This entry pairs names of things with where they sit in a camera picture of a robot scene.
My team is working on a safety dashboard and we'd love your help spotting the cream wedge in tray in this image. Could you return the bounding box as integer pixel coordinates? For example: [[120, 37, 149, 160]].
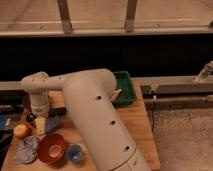
[[110, 89, 122, 101]]

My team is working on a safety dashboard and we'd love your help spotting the black rectangular block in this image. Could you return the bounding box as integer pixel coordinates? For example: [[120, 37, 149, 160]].
[[49, 107, 66, 117]]

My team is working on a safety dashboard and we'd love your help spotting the left wooden window post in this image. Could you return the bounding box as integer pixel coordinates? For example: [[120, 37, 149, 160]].
[[57, 0, 73, 34]]

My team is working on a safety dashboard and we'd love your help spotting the orange red bowl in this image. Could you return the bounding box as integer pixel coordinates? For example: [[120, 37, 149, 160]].
[[37, 134, 67, 165]]

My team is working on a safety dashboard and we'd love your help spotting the small blue bowl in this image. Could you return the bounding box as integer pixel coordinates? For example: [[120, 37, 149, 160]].
[[66, 144, 83, 164]]

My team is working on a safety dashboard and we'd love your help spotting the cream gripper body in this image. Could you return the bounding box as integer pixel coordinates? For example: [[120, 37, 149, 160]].
[[30, 96, 49, 117]]

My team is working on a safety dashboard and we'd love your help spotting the grey blue cloth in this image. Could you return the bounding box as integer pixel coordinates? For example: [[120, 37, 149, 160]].
[[13, 136, 39, 164]]

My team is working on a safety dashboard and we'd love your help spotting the orange fruit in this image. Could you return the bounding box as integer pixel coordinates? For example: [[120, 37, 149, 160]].
[[13, 124, 31, 139]]

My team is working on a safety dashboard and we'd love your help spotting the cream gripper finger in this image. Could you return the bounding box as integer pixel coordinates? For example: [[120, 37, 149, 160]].
[[35, 116, 46, 135]]

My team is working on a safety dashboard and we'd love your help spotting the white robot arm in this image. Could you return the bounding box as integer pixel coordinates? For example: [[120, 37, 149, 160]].
[[21, 69, 151, 171]]

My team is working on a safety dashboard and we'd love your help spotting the green plastic tray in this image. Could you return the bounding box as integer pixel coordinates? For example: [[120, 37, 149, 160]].
[[113, 71, 136, 106]]

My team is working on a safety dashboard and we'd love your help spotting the right wooden window post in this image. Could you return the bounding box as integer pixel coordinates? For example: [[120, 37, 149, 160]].
[[124, 0, 137, 32]]

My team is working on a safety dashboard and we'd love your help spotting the wooden window post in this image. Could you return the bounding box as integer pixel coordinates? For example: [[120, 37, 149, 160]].
[[124, 0, 137, 32], [57, 0, 73, 34]]

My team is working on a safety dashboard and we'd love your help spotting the blue sponge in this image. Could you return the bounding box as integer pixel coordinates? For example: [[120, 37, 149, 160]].
[[45, 115, 63, 133]]

